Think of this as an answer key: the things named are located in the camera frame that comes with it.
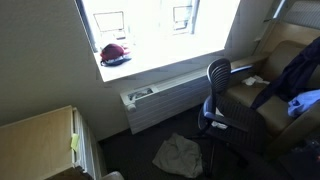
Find red cap on windowsill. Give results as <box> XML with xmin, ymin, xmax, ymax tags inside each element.
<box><xmin>100</xmin><ymin>43</ymin><xmax>131</xmax><ymax>67</ymax></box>

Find light blue shirt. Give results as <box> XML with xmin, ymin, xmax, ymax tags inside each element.
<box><xmin>288</xmin><ymin>89</ymin><xmax>320</xmax><ymax>118</ymax></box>

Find black slatted office chair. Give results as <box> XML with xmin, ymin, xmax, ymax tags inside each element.
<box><xmin>198</xmin><ymin>58</ymin><xmax>277</xmax><ymax>180</ymax></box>

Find beige khaki shorts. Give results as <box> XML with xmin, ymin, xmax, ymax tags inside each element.
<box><xmin>152</xmin><ymin>133</ymin><xmax>203</xmax><ymax>178</ymax></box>

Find white wall heater unit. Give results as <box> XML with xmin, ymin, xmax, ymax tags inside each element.
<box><xmin>120</xmin><ymin>69</ymin><xmax>210</xmax><ymax>134</ymax></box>

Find white cloth on armchair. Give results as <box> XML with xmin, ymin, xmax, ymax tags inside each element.
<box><xmin>243</xmin><ymin>75</ymin><xmax>269</xmax><ymax>86</ymax></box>

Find dark navy garment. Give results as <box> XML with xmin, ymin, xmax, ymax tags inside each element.
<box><xmin>250</xmin><ymin>37</ymin><xmax>320</xmax><ymax>110</ymax></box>

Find brown leather armchair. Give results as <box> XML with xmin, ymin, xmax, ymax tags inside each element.
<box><xmin>225</xmin><ymin>23</ymin><xmax>320</xmax><ymax>157</ymax></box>

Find yellow sticky note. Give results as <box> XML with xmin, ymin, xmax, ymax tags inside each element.
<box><xmin>70</xmin><ymin>133</ymin><xmax>80</xmax><ymax>152</ymax></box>

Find light wood drawer cabinet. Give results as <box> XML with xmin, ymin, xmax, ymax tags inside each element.
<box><xmin>0</xmin><ymin>106</ymin><xmax>101</xmax><ymax>180</ymax></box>

